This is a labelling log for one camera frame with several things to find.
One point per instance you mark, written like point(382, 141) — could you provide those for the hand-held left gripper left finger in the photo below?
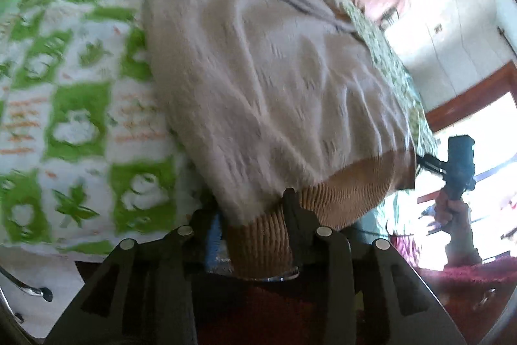
point(214, 242)

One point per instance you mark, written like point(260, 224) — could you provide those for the green white printed blanket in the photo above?
point(72, 94)

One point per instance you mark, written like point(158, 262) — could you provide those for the person's right forearm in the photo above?
point(461, 246)

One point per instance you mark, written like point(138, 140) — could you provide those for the person's maroon fuzzy clothing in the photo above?
point(444, 300)

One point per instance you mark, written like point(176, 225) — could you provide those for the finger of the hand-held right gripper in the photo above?
point(431, 163)

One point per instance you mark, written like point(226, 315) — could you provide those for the person's right hand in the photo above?
point(449, 212)

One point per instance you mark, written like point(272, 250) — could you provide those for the beige knitted sweater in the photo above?
point(262, 86)

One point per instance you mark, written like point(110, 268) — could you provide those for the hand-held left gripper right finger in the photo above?
point(291, 225)

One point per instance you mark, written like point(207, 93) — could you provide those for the chrome metal tube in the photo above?
point(28, 289)

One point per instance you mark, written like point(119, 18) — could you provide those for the brown wooden door frame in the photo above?
point(472, 96)

